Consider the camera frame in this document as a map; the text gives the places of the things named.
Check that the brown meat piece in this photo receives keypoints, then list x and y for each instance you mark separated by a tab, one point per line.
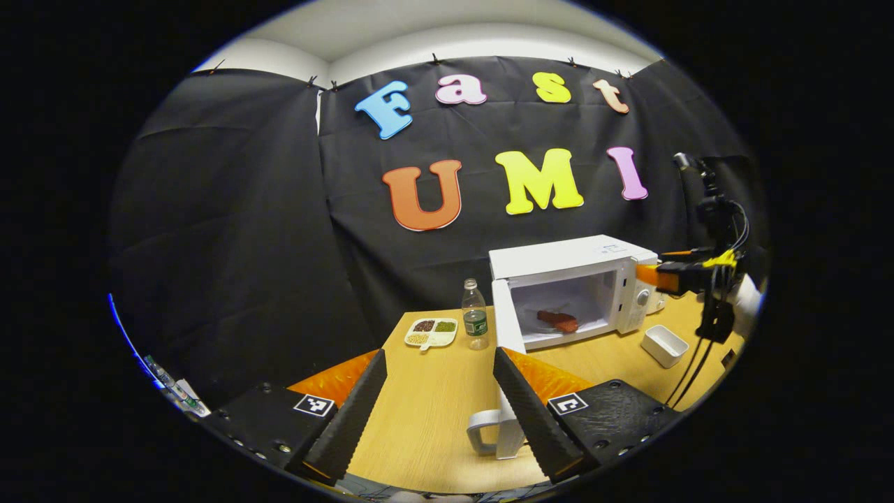
557	321

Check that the white paper sheet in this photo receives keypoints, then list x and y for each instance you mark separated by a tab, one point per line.
194	402

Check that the small white rectangular tray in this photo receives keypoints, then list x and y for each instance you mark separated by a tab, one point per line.
663	346

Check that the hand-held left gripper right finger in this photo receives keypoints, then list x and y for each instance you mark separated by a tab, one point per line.
534	419

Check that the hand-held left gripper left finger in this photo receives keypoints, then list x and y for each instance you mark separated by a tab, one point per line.
349	426

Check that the white divided plate with beans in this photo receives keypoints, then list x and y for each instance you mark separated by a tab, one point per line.
431	332

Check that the white microwave oven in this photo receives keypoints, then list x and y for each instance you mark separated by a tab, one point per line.
559	258

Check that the clear plastic water bottle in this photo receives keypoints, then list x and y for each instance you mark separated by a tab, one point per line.
475	321

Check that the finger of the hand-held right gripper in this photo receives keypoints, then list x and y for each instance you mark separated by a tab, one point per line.
670	278
688	255

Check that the slim green label bottle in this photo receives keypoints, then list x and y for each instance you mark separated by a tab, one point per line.
171	381

